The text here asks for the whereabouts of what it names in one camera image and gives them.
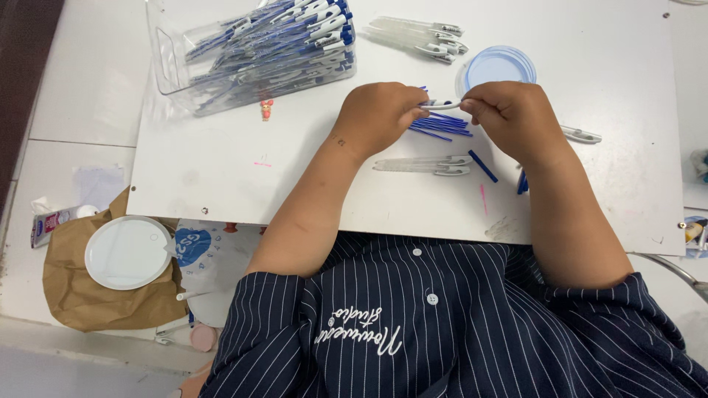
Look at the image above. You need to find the white blue printed plastic bag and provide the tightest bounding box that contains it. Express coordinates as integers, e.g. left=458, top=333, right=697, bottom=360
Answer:
left=166, top=219, right=265, bottom=329

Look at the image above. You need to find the person's right hand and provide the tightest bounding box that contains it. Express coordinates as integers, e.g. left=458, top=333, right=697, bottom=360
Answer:
left=459, top=81, right=566, bottom=168

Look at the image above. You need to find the heap of blue white pens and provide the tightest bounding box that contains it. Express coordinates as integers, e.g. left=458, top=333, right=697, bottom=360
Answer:
left=184, top=0, right=356, bottom=115

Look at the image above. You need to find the clear plastic storage bin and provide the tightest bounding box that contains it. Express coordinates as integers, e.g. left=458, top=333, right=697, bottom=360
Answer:
left=145, top=0, right=358, bottom=117

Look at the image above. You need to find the curved metal rod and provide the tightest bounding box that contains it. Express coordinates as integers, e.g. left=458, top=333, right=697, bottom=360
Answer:
left=629, top=252, right=708, bottom=304

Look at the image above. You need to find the person's left hand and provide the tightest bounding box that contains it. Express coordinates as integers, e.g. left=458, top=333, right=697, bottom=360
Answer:
left=331, top=82, right=431, bottom=162

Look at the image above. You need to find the pile of blue pen refills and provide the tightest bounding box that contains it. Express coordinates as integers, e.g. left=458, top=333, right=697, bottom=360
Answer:
left=408, top=85, right=474, bottom=143

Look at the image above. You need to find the white round plastic lid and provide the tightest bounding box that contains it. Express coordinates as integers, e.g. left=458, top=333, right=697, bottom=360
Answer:
left=84, top=215, right=174, bottom=291

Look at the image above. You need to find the pile of empty pen barrels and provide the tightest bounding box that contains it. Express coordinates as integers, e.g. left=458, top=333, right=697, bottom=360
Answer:
left=363, top=15, right=470, bottom=65

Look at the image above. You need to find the round colourful printed tub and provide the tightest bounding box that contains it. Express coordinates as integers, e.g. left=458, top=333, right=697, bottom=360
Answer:
left=684, top=216, right=708, bottom=259

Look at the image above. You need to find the brown paper bag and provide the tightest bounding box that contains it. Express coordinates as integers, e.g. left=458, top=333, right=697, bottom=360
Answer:
left=42, top=186, right=190, bottom=333

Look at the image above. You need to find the pink round lid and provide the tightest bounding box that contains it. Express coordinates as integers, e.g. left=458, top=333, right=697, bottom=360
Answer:
left=189, top=323, right=219, bottom=353

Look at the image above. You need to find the blue clear round tub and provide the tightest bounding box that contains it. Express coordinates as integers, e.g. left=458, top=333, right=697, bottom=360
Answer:
left=456, top=45, right=538, bottom=99

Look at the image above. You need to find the navy pinstriped shirt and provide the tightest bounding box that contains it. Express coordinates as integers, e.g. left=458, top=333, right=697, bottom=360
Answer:
left=199, top=231, right=708, bottom=398

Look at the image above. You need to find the single blue pen refill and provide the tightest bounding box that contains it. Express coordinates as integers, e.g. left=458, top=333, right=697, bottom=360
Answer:
left=468, top=149, right=499, bottom=184

